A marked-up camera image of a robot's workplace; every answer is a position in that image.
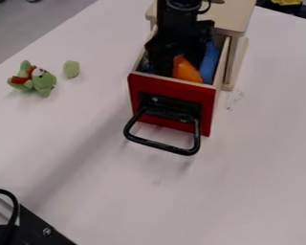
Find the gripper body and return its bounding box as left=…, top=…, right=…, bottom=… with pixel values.
left=143, top=19, right=217, bottom=78

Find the blue toy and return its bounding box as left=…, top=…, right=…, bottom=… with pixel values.
left=197, top=39, right=221, bottom=86

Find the black cable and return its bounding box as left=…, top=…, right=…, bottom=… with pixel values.
left=0, top=188, right=22, bottom=228

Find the green plush bear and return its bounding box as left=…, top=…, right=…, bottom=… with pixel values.
left=6, top=59, right=59, bottom=99

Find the orange toy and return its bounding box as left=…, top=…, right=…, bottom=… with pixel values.
left=170, top=54, right=206, bottom=85

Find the black metal bracket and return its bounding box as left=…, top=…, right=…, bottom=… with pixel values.
left=0, top=204, right=78, bottom=245

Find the drawer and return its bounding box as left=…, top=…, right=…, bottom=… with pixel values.
left=121, top=31, right=232, bottom=157

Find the yellow and black object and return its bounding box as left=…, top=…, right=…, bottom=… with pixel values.
left=268, top=0, right=305, bottom=8

